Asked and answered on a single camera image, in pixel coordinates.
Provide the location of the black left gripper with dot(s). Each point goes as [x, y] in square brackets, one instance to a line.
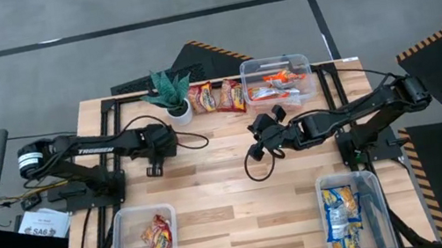
[157, 142]

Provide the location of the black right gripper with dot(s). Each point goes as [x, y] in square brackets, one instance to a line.
[285, 136]

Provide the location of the red Maruchan noodle pack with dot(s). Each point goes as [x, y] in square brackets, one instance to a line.
[231, 96]
[163, 240]
[202, 99]
[146, 237]

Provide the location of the blue Maruchan noodle pack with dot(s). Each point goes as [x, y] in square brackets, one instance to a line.
[349, 247]
[344, 198]
[337, 223]

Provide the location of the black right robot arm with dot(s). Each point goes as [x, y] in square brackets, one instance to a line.
[378, 103]

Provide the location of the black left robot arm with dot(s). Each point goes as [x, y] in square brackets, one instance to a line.
[92, 151]

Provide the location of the green plant in white pot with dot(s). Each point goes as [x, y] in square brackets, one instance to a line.
[181, 117]

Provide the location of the clear plastic bin with label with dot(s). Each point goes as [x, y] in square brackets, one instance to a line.
[306, 97]

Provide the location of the printed white paper sheet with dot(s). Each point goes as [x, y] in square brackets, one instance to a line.
[43, 225]

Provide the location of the black power adapter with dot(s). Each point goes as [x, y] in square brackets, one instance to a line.
[31, 202]

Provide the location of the black desk base bar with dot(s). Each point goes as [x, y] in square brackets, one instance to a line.
[26, 244]

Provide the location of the black aluminium rig frame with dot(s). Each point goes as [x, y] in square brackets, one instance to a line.
[132, 97]

